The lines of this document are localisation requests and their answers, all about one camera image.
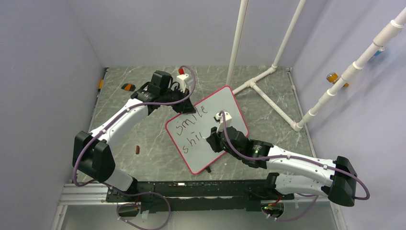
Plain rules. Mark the white pipe on wall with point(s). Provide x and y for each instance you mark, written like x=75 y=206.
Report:
x=391 y=30

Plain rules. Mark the red framed whiteboard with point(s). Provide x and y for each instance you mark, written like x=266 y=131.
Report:
x=188 y=132

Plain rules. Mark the white pvc pipe frame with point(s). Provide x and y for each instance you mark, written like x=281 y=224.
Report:
x=252 y=82

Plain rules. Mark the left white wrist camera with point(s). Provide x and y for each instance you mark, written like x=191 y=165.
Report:
x=184 y=80

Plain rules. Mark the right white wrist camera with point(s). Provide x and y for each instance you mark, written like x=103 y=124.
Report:
x=223 y=119

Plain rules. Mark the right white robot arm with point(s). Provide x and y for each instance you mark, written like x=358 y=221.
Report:
x=290 y=172

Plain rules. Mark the blue wall fitting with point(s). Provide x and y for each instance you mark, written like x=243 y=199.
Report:
x=379 y=51

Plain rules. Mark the black orange brush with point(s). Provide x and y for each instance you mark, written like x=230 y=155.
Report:
x=128 y=87

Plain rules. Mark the orange yellow wall fitting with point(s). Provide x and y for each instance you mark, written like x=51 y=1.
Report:
x=332 y=77

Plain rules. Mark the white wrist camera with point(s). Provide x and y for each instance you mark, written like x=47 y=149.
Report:
x=184 y=80
x=223 y=119

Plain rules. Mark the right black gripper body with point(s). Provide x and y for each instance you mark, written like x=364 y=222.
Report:
x=219 y=144

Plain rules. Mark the aluminium frame rail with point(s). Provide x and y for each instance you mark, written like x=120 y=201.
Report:
x=85 y=208

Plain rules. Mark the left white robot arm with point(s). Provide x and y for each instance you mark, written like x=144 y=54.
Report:
x=92 y=151

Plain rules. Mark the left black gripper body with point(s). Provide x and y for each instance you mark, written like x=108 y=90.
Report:
x=175 y=96

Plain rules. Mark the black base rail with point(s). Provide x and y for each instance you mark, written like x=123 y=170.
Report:
x=248 y=195

